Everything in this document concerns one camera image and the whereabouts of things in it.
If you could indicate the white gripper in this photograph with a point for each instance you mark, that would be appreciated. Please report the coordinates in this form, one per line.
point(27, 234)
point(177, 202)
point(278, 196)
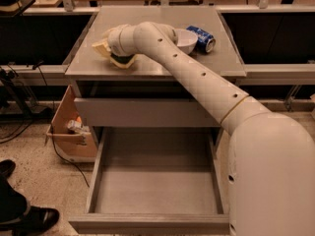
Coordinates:
point(113, 42)

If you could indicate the green sponge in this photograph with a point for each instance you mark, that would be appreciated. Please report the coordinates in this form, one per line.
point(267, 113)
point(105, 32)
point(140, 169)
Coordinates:
point(122, 59)

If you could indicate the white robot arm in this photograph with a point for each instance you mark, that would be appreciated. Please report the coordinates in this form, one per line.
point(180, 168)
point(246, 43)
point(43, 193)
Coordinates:
point(271, 157)

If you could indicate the grey drawer cabinet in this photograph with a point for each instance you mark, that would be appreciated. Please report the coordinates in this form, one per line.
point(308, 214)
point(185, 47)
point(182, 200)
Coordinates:
point(94, 76)

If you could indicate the grey top drawer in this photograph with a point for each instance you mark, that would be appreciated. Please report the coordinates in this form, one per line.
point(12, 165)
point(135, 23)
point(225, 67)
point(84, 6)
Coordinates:
point(149, 113)

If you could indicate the open grey middle drawer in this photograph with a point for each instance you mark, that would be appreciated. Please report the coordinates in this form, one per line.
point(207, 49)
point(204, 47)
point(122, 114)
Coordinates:
point(154, 181)

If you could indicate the white bowl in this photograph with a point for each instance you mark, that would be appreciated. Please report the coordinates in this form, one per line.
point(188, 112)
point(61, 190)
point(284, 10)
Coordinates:
point(186, 40)

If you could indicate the crumpled can in box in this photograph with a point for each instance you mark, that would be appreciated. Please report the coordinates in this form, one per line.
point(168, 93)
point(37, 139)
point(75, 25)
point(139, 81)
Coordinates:
point(75, 126)

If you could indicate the blue soda can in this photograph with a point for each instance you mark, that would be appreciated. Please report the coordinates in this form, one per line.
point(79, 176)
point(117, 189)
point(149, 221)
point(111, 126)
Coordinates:
point(205, 41)

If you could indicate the cardboard box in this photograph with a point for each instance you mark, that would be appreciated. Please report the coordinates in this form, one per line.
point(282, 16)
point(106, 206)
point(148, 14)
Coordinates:
point(75, 147)

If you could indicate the black shoe far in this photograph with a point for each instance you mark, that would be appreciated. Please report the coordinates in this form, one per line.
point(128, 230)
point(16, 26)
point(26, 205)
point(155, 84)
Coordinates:
point(7, 167)

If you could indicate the black shoe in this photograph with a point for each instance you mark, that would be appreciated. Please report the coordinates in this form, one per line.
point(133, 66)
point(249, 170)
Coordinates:
point(7, 167)
point(38, 220)

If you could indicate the black shoe near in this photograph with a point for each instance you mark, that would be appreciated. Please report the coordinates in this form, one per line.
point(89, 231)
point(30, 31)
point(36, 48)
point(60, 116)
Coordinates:
point(38, 220)

